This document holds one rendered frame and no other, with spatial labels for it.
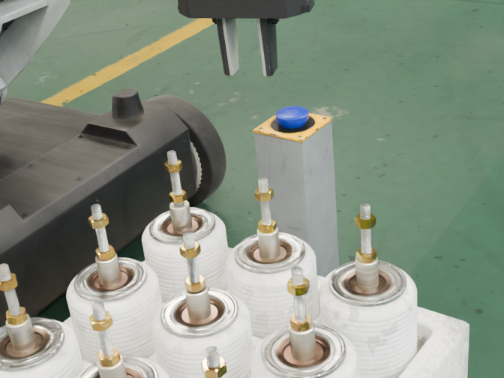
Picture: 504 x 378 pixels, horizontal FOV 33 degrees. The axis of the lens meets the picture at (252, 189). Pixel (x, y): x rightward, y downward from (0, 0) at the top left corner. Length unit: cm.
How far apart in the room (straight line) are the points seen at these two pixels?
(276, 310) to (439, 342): 17
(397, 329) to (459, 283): 46
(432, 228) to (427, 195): 11
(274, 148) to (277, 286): 21
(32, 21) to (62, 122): 30
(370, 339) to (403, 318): 4
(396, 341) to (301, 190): 26
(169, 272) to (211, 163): 50
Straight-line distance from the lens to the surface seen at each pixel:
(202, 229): 95
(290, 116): 102
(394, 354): 85
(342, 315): 82
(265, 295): 88
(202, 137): 141
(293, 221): 106
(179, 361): 81
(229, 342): 80
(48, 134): 147
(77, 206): 122
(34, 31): 126
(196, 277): 80
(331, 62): 210
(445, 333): 90
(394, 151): 165
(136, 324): 88
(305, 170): 101
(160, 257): 95
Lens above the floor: 75
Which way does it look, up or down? 29 degrees down
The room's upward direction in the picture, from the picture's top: 6 degrees counter-clockwise
